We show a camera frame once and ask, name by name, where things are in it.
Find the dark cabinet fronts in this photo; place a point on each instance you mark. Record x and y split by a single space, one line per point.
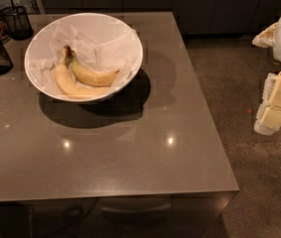
194 17

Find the yellow banana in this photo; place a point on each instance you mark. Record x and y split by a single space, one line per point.
68 86
91 77

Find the white paper liner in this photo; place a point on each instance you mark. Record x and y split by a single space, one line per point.
97 47

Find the white bowl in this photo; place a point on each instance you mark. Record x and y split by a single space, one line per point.
80 23

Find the black mesh pen cup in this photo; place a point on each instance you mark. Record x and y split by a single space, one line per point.
17 21

